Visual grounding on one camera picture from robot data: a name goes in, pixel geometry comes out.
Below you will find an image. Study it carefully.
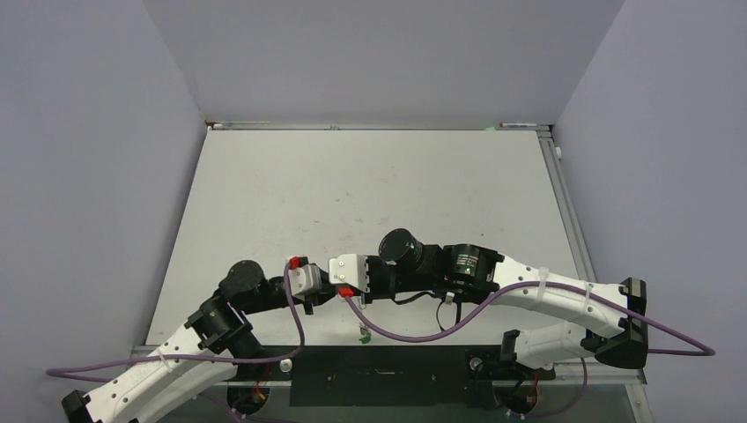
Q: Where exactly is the large silver keyring plate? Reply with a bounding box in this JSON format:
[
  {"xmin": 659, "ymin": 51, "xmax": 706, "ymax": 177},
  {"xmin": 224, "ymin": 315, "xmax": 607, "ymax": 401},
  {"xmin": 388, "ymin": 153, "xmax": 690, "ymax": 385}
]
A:
[{"xmin": 357, "ymin": 297, "xmax": 372, "ymax": 339}]

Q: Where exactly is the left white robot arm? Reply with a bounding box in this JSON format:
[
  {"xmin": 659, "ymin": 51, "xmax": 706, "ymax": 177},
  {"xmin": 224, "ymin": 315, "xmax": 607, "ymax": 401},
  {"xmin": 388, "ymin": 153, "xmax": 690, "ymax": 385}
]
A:
[{"xmin": 62, "ymin": 256, "xmax": 336, "ymax": 422}]

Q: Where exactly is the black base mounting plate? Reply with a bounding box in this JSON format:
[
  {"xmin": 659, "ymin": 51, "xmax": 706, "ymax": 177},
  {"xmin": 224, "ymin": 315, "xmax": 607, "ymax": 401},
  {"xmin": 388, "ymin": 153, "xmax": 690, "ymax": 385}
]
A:
[{"xmin": 226, "ymin": 345, "xmax": 556, "ymax": 414}]

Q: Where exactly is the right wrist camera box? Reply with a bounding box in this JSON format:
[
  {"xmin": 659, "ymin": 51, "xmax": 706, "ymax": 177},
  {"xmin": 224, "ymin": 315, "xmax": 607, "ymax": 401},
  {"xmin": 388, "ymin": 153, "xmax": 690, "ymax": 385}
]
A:
[{"xmin": 328, "ymin": 254, "xmax": 370, "ymax": 298}]

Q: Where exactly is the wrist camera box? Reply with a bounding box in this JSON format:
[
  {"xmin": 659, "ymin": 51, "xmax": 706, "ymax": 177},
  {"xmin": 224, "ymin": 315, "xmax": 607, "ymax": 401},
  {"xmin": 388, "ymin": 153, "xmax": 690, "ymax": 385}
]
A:
[
  {"xmin": 288, "ymin": 256, "xmax": 322, "ymax": 300},
  {"xmin": 328, "ymin": 254, "xmax": 370, "ymax": 298}
]

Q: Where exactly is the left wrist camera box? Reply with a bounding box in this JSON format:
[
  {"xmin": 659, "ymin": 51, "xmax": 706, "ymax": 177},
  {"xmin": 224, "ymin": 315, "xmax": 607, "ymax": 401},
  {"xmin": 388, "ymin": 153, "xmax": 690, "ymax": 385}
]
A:
[{"xmin": 288, "ymin": 256, "xmax": 322, "ymax": 300}]

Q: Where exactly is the aluminium frame rail back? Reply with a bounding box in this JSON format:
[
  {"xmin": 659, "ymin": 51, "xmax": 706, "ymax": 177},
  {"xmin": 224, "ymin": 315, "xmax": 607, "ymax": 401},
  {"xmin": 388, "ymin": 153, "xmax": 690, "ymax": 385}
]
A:
[{"xmin": 205, "ymin": 121, "xmax": 551, "ymax": 132}]

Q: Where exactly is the aluminium frame rail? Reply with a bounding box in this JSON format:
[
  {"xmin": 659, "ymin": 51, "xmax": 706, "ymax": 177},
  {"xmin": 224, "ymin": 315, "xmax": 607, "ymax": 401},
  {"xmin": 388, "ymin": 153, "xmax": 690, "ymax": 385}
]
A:
[
  {"xmin": 205, "ymin": 121, "xmax": 551, "ymax": 132},
  {"xmin": 536, "ymin": 125, "xmax": 596, "ymax": 282}
]

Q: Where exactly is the aluminium frame rail right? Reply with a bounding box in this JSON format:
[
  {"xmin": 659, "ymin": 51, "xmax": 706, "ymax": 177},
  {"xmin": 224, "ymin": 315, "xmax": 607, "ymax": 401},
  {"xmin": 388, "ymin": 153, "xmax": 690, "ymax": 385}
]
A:
[{"xmin": 536, "ymin": 125, "xmax": 596, "ymax": 282}]

